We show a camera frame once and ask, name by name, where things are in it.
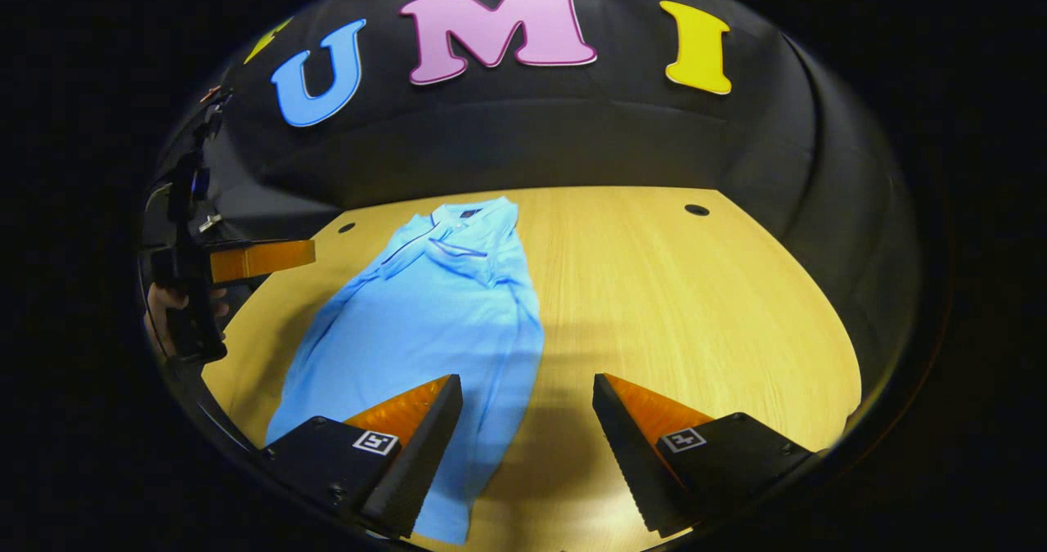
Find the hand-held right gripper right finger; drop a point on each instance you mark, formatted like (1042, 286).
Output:
(630, 462)

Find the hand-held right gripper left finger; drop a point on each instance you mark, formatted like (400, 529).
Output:
(417, 462)

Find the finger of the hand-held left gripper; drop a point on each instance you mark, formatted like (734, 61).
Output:
(262, 259)

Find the light blue T-shirt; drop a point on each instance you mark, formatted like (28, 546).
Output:
(442, 315)

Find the silver cloth clip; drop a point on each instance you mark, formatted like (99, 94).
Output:
(210, 223)

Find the red cloth clip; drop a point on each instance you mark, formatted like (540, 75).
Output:
(211, 93)

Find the black backdrop cloth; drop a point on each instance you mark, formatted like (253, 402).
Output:
(523, 135)

